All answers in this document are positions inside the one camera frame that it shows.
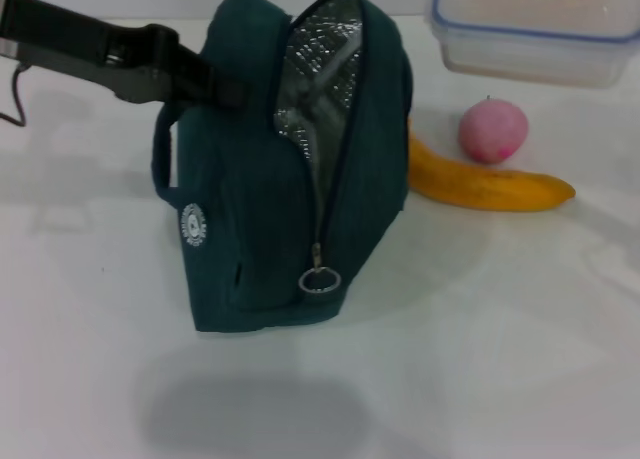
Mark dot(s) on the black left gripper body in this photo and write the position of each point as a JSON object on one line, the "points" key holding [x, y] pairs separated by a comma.
{"points": [[75, 44]]}

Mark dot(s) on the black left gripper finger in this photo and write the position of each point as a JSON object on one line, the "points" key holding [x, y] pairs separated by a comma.
{"points": [[200, 91], [210, 74]]}

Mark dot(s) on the dark teal insulated lunch bag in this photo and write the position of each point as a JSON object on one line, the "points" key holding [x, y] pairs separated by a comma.
{"points": [[250, 219]]}

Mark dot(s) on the pink peach toy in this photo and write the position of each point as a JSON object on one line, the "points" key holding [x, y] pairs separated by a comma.
{"points": [[492, 129]]}

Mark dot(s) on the yellow banana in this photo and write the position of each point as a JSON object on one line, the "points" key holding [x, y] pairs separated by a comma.
{"points": [[475, 189]]}

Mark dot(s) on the clear plastic container blue seal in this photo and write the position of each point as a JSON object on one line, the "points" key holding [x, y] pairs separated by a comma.
{"points": [[525, 34]]}

